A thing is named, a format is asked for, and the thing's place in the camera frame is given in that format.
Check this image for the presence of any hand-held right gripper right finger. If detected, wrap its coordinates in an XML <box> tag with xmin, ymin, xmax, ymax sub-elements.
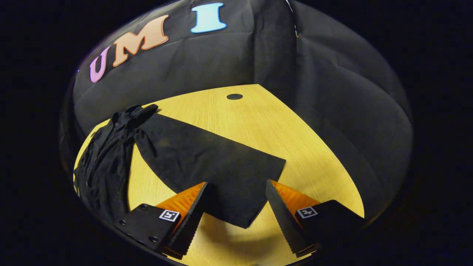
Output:
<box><xmin>265</xmin><ymin>180</ymin><xmax>365</xmax><ymax>258</ymax></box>

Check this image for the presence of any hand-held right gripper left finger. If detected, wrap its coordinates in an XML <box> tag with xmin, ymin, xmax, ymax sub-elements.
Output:
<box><xmin>115</xmin><ymin>182</ymin><xmax>208</xmax><ymax>260</ymax></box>

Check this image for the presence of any black collared shirt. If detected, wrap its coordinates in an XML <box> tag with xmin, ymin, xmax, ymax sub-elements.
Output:
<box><xmin>73</xmin><ymin>104</ymin><xmax>287</xmax><ymax>229</ymax></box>

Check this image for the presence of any black backdrop cloth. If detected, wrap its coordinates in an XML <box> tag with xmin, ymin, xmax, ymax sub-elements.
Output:
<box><xmin>61</xmin><ymin>0</ymin><xmax>413</xmax><ymax>222</ymax></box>

